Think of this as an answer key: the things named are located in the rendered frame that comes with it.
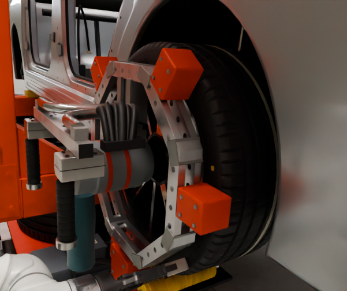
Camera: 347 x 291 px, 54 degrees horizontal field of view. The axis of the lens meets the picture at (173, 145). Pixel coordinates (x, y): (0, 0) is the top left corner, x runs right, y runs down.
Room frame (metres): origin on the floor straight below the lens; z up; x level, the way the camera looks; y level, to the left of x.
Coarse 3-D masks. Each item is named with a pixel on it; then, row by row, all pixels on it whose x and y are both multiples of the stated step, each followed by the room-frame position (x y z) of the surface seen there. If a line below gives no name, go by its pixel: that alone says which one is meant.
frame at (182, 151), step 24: (120, 72) 0.92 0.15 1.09; (144, 72) 0.80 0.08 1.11; (96, 96) 1.07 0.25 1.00; (96, 120) 1.09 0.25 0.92; (168, 120) 0.71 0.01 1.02; (168, 144) 0.70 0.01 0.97; (192, 144) 0.69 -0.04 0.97; (192, 168) 0.69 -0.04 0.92; (168, 192) 0.69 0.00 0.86; (120, 216) 1.00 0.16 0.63; (168, 216) 0.69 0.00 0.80; (120, 240) 0.90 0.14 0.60; (144, 240) 0.88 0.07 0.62; (168, 240) 0.68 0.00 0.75; (192, 240) 0.69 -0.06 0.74; (144, 264) 0.77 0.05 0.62
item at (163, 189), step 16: (192, 112) 0.78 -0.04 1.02; (160, 144) 1.02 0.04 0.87; (160, 160) 1.01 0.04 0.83; (160, 176) 0.98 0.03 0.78; (128, 192) 1.08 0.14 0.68; (144, 192) 1.10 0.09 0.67; (160, 192) 0.96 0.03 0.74; (144, 208) 1.05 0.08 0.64; (160, 208) 1.07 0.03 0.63; (144, 224) 0.98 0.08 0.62; (160, 224) 0.99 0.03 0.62
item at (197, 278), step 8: (200, 272) 0.87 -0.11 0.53; (208, 272) 0.89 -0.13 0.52; (216, 272) 0.90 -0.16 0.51; (160, 280) 0.81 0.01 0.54; (168, 280) 0.82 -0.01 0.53; (176, 280) 0.83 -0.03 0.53; (184, 280) 0.84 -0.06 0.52; (192, 280) 0.85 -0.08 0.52; (200, 280) 0.87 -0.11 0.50; (144, 288) 0.78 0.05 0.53; (152, 288) 0.79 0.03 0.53; (160, 288) 0.80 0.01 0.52; (168, 288) 0.81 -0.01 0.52; (176, 288) 0.83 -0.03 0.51
